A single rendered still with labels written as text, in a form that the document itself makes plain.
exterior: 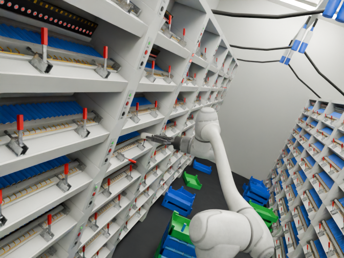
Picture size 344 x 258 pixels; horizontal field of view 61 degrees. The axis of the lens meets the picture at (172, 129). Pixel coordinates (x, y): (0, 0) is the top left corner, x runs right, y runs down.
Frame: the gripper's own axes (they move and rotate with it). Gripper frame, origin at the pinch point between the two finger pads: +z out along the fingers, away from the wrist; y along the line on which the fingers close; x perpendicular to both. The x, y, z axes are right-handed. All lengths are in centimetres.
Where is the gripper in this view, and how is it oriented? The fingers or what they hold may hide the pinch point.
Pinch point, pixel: (147, 136)
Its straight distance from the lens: 162.8
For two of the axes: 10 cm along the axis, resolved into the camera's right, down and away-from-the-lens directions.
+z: -9.5, -2.0, 2.5
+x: 1.6, -9.7, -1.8
